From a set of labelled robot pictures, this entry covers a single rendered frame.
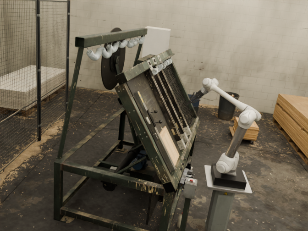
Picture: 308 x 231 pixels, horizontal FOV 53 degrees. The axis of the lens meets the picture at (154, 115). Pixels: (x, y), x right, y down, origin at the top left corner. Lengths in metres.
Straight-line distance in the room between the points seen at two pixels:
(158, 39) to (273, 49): 3.35
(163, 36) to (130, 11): 1.78
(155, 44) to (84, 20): 2.56
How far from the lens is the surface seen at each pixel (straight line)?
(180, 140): 3.87
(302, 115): 7.14
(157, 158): 3.12
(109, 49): 3.67
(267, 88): 9.24
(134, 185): 3.36
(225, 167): 3.40
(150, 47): 7.33
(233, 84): 9.01
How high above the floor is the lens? 2.57
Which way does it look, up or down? 20 degrees down
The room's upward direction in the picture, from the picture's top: 7 degrees clockwise
